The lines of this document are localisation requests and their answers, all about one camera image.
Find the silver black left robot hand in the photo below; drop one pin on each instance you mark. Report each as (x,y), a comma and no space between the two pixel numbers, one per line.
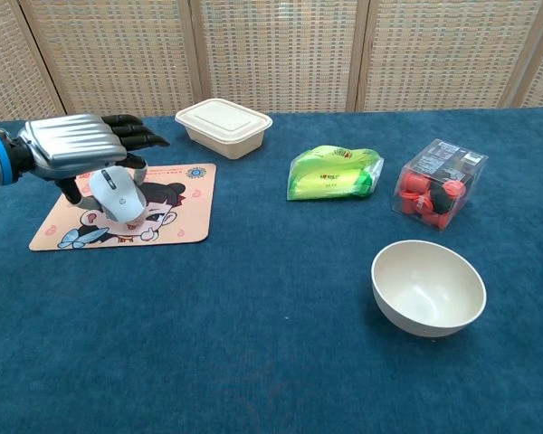
(72,142)

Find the pink cartoon girl mouse pad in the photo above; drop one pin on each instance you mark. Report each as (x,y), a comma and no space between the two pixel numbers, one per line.
(181,212)

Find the clear box with red items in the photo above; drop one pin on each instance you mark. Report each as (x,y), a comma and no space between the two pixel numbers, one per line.
(439,185)

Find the beige lidded food container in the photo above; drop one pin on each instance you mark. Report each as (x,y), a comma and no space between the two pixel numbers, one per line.
(224,124)

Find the woven folding screen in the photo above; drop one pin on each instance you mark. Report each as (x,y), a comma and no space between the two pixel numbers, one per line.
(271,54)

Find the blue table cloth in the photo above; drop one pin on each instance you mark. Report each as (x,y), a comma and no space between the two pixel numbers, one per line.
(253,316)

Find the green plastic wipes pack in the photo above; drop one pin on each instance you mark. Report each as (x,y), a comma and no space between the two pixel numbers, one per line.
(330,174)

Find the cream round bowl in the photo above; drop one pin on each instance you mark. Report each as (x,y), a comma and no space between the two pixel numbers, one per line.
(427,289)

